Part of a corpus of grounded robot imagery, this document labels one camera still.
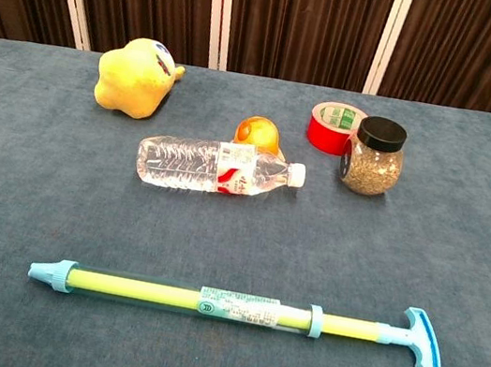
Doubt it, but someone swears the red tape roll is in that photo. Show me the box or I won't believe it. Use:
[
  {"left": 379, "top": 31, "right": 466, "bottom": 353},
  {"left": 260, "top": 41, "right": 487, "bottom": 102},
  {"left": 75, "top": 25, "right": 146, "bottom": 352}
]
[{"left": 304, "top": 96, "right": 372, "bottom": 160}]

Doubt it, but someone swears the light blue long stick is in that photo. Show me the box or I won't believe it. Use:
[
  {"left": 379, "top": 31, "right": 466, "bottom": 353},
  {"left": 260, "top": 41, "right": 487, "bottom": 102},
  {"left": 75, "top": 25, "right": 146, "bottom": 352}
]
[{"left": 57, "top": 246, "right": 454, "bottom": 367}]

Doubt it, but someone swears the orange translucent ball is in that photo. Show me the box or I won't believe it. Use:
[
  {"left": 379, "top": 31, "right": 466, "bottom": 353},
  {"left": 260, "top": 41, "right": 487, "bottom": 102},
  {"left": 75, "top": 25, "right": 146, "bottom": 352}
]
[{"left": 231, "top": 113, "right": 291, "bottom": 161}]

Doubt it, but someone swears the blue velvet table cloth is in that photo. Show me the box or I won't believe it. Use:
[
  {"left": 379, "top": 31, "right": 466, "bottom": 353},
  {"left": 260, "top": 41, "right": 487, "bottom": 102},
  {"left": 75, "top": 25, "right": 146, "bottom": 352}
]
[{"left": 0, "top": 24, "right": 491, "bottom": 367}]

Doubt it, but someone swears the clear plastic water bottle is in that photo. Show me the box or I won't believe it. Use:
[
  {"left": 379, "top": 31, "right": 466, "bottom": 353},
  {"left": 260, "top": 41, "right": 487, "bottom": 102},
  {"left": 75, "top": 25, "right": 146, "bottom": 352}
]
[{"left": 132, "top": 125, "right": 311, "bottom": 212}]

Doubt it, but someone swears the yellow plush monster toy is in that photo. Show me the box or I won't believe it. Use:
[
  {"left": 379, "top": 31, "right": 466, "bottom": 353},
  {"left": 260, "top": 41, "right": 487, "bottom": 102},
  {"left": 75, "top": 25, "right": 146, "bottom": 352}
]
[{"left": 90, "top": 30, "right": 191, "bottom": 126}]

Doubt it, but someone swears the seed jar black lid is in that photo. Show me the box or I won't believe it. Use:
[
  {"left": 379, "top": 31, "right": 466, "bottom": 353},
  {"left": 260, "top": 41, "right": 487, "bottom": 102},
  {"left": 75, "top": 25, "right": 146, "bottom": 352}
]
[{"left": 334, "top": 110, "right": 412, "bottom": 202}]

